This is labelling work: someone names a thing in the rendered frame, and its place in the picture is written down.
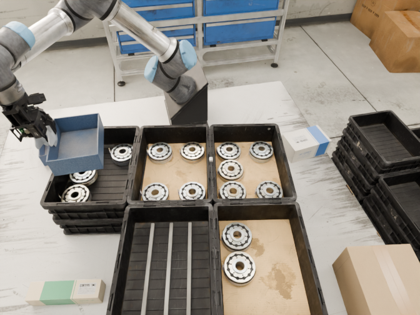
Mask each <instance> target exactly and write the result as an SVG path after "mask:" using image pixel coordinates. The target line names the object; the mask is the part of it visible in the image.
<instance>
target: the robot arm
mask: <svg viewBox="0 0 420 315"><path fill-rule="evenodd" d="M95 16H96V17H97V18H99V19H100V20H101V21H110V22H112V23H113V24H114V25H116V26H117V27H118V28H120V29H121V30H123V31H124V32H125V33H127V34H128V35H130V36H131V37H132V38H134V39H135V40H137V41H138V42H139V43H141V44H142V45H143V46H145V47H147V48H148V49H149V50H151V51H152V52H153V53H155V54H156V55H158V56H153V57H152V58H151V59H150V60H149V61H148V63H147V65H146V68H145V70H144V77H145V79H147V80H148V81H149V82H150V83H152V84H154V85H155V86H157V87H158V88H160V89H162V90H163V91H164V92H166V93H168V94H169V96H170V97H171V99H172V100H173V101H174V102H175V103H177V104H184V103H185V102H186V101H188V100H189V98H190V97H191V96H192V95H193V92H194V90H195V87H196V82H195V80H194V79H193V78H192V77H191V76H187V75H185V74H184V73H185V72H187V71H188V70H191V68H193V67H194V66H195V65H196V63H197V56H196V52H195V50H194V48H193V46H192V45H191V43H190V42H189V41H187V40H182V41H180V42H179V41H178V40H177V39H175V38H174V37H172V38H168V37H167V36H166V35H164V34H163V33H162V32H161V31H159V30H158V29H157V28H155V27H154V26H153V25H152V24H150V23H149V22H148V21H146V20H145V19H144V18H143V17H142V16H140V15H139V14H138V13H137V12H135V11H134V10H133V9H131V8H130V7H129V6H128V5H126V4H125V3H124V2H122V1H121V0H60V1H59V2H58V3H57V4H56V6H55V7H54V8H52V9H51V10H50V11H49V12H48V14H47V16H46V17H45V18H43V19H42V20H40V21H38V22H37V23H36V24H33V25H32V26H31V27H29V28H28V27H27V26H25V25H24V24H22V23H20V22H16V21H12V22H9V23H8V24H7V25H5V26H3V27H2V28H1V29H0V106H1V107H2V111H1V112H2V113H3V114H4V115H5V117H6V118H7V119H8V120H9V122H10V123H11V126H10V128H9V130H10V131H11V132H12V133H13V134H14V135H15V136H16V137H17V139H18V140H19V141H20V142H22V140H23V138H24V137H25V138H34V143H35V147H36V149H40V148H41V147H42V145H43V144H44V145H46V146H49V145H50V146H51V147H52V146H53V145H54V147H56V146H57V143H58V135H57V129H56V123H55V121H54V119H53V118H52V117H51V116H50V115H49V114H46V113H45V112H44V111H43V110H44V109H41V108H39V107H38V106H37V107H34V105H39V104H41V103H43V102H44V101H46V98H45V95H44V93H41V94H40V93H39V92H38V93H32V94H30V95H29V96H28V94H27V93H26V91H25V90H24V88H23V85H22V84H21V83H20V82H19V81H18V80H17V78H16V76H15V75H14V74H13V73H15V72H16V71H17V70H18V69H20V68H21V67H23V66H24V65H25V64H26V63H28V62H29V61H30V60H32V59H33V58H35V57H36V56H37V55H38V54H40V53H41V52H43V51H44V50H45V49H47V48H48V47H49V46H50V45H52V44H54V43H55V42H56V41H57V40H59V39H60V38H62V37H63V36H69V35H71V34H72V33H74V32H75V31H77V30H78V29H80V28H82V27H83V26H85V25H86V24H87V23H89V22H90V21H91V20H92V19H93V18H94V17H95ZM32 104H33V105H32ZM28 105H32V106H28ZM17 129H19V130H17ZM14 130H16V131H17V132H18V133H19V137H18V136H17V135H16V134H15V133H14ZM19 131H20V132H21V133H20V132H19ZM46 135H47V136H46Z"/></svg>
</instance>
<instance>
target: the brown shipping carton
mask: <svg viewBox="0 0 420 315"><path fill-rule="evenodd" d="M332 268H333V270H334V273H335V276H336V280H337V283H338V286H339V289H340V292H341V296H342V299H343V301H344V305H345V308H346V311H347V315H420V262H419V261H418V259H417V257H416V255H415V253H414V251H413V249H412V247H411V245H410V244H392V245H376V246H347V247H346V248H345V249H344V251H343V252H342V253H341V254H340V255H339V257H338V258H337V259H336V260H335V261H334V262H333V264H332Z"/></svg>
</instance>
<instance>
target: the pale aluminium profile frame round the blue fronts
mask: <svg viewBox="0 0 420 315"><path fill-rule="evenodd" d="M196 4H197V17H189V18H181V19H167V20H159V21H148V22H149V23H150V24H152V25H153V26H154V27H155V28H157V27H164V26H178V25H185V24H197V31H196V46H194V47H193V48H194V50H195V52H196V54H197V57H198V59H199V62H200V63H201V66H202V68H203V67H205V66H216V65H222V64H232V63H243V62H249V61H259V60H265V59H273V63H272V64H271V67H273V68H276V67H278V64H276V63H277V62H278V57H279V51H280V47H281V41H282V37H283V31H284V25H285V21H286V15H287V11H288V6H289V0H284V2H283V6H282V9H277V10H270V11H256V12H244V13H236V14H223V15H215V16H202V0H196ZM271 16H281V19H280V23H279V26H275V28H274V29H278V34H277V33H276V32H275V31H274V36H273V39H262V40H261V41H249V42H238V43H231V44H220V45H215V44H213V45H210V46H203V37H204V31H202V23H211V22H218V21H231V20H238V19H251V18H264V17H271ZM102 23H103V26H104V30H105V33H106V37H107V41H108V44H109V48H110V52H111V56H112V60H113V63H114V67H115V70H116V74H117V79H118V81H119V82H118V83H117V85H118V86H123V85H125V82H124V81H123V79H122V76H129V75H135V74H144V70H145V68H141V69H130V70H123V69H121V62H122V61H127V60H133V59H145V58H151V57H153V56H158V55H156V54H155V53H153V52H144V53H137V54H134V53H129V54H125V55H121V50H120V47H119V42H118V37H117V34H116V31H122V30H121V29H120V28H118V27H117V26H116V25H114V24H113V23H111V24H112V25H109V24H108V21H103V22H102ZM111 32H112V36H111ZM272 44H275V45H276V47H275V49H274V47H273V46H272ZM254 46H267V48H268V49H269V50H270V52H271V54H263V55H257V56H246V57H235V58H229V59H218V60H212V61H205V60H204V59H203V54H204V53H206V52H208V51H219V50H226V49H237V48H248V47H254Z"/></svg>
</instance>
